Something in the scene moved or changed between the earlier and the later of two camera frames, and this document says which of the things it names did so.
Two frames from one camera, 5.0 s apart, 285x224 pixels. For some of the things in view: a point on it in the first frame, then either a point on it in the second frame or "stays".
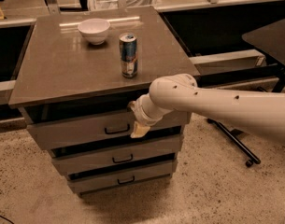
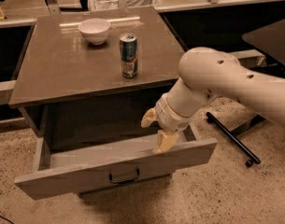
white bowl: x=94 y=30 stays
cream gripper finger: x=138 y=131 → x=164 y=141
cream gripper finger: x=132 y=105 → x=149 y=117
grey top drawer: x=70 y=133 → x=69 y=171
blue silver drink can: x=128 y=54 stays
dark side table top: x=275 y=39 stays
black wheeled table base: x=237 y=142 stays
